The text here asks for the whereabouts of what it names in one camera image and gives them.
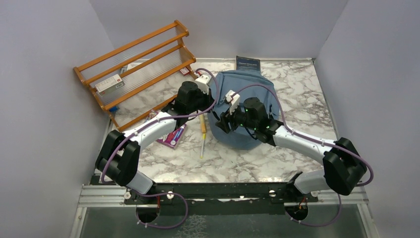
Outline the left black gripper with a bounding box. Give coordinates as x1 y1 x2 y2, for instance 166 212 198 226
186 86 216 114

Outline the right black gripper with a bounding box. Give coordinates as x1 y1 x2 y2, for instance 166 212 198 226
215 102 257 134

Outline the blue backpack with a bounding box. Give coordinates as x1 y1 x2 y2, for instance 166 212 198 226
208 70 280 150

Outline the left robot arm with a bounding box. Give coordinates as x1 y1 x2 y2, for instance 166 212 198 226
95 79 220 204

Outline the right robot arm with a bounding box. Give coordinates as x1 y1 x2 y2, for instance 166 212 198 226
215 93 368 202

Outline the orange highlighter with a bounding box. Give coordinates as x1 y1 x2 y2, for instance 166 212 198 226
199 114 207 134

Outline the yellow capped pen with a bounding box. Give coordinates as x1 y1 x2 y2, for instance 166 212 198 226
200 133 207 159

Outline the small red white box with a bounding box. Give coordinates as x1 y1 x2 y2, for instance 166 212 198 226
179 67 190 75

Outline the purple stationery package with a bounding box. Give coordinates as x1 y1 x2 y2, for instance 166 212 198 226
156 124 187 149

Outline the dark blue book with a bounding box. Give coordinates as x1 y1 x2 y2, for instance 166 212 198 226
235 56 261 72

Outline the wooden shelf rack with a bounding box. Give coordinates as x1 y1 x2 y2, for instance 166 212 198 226
73 20 196 131

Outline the white box on shelf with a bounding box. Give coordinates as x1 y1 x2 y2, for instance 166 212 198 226
95 74 124 96

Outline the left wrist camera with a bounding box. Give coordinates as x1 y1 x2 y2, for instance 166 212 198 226
195 74 211 95

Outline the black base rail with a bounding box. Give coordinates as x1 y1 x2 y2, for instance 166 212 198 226
123 182 318 222

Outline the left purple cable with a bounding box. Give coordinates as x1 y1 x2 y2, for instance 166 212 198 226
100 68 220 230

